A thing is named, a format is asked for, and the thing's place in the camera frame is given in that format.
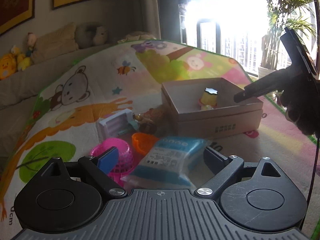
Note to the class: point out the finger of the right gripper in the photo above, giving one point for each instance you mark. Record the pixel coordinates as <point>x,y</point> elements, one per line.
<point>269,83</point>

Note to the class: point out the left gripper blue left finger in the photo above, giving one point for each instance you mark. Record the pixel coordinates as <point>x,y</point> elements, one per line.
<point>100,164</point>

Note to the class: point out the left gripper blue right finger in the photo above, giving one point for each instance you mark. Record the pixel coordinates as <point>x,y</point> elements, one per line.
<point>214,160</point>

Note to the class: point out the pink plastic basket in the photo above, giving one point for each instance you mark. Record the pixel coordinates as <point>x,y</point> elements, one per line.
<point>126,161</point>

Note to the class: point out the white usb charger box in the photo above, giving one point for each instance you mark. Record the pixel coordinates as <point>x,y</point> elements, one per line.
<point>111,125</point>

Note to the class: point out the orange plastic cup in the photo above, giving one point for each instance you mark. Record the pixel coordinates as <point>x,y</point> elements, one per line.
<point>143,143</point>

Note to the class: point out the blue white plastic packet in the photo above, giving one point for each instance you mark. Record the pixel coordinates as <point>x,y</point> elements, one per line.
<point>168,164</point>

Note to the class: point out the red hello kitty toy camera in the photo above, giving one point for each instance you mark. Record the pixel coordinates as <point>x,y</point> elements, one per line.
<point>149,121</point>

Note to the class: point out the teal plastic crank handle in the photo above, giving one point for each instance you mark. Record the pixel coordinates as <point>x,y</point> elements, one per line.
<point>131,126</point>

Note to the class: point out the pink cardboard box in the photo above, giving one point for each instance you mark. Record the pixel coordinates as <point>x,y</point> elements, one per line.
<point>181,101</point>

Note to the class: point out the yellow pudding toy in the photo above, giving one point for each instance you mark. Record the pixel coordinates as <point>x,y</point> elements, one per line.
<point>208,99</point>

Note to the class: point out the colourful cartoon play mat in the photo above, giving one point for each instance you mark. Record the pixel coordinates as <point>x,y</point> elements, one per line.
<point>140,76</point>

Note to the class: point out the grey sofa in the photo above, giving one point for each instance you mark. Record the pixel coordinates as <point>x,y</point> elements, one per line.
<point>52,108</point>

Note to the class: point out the grey plush neck pillow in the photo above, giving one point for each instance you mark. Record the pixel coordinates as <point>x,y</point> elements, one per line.
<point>90,34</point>

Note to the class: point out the beige cushion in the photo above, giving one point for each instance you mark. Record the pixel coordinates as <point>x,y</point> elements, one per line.
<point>54,44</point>

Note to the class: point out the yellow duck plush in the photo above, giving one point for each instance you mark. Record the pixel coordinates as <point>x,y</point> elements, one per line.
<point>23,62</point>

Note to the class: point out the orange tiger plush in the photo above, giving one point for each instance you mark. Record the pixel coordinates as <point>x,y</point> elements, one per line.
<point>8,66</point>

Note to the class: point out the grey curtain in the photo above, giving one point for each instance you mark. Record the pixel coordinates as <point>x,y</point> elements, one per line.
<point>147,16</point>

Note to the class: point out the small doll plush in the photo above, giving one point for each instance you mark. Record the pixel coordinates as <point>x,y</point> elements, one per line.
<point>30,44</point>

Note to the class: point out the framed picture left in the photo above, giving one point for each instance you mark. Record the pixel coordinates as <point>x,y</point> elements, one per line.
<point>15,12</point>

